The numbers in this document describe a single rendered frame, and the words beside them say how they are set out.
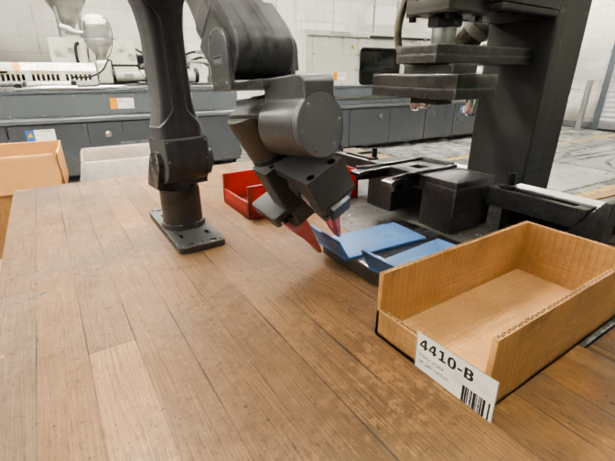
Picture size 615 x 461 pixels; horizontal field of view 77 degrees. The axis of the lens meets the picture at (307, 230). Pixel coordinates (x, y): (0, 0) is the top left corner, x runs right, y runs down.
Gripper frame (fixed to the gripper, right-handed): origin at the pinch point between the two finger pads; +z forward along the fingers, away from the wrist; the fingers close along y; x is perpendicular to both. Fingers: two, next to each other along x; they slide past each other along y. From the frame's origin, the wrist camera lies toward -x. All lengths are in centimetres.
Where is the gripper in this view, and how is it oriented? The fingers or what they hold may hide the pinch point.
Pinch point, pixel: (325, 238)
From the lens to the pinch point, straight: 51.1
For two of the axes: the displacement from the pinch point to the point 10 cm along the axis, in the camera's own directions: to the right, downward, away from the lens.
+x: -5.0, -3.4, 8.0
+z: 4.2, 7.1, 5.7
